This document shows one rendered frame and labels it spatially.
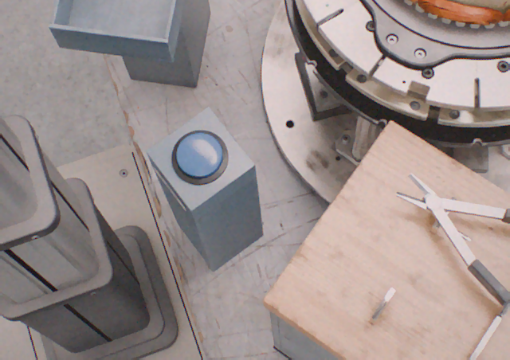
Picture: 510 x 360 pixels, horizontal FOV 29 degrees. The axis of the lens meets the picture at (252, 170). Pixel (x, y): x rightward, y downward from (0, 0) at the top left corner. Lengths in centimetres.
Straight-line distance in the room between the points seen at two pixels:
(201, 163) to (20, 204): 20
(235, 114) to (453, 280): 43
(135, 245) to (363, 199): 84
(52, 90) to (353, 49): 129
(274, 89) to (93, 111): 93
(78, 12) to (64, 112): 110
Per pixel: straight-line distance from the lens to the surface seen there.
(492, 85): 84
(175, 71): 113
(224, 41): 119
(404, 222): 82
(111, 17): 95
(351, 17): 85
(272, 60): 116
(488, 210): 81
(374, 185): 83
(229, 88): 117
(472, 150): 109
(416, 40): 84
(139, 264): 161
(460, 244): 80
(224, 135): 88
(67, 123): 204
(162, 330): 159
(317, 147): 112
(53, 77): 208
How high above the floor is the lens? 186
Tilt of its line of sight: 72 degrees down
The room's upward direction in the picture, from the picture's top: 7 degrees counter-clockwise
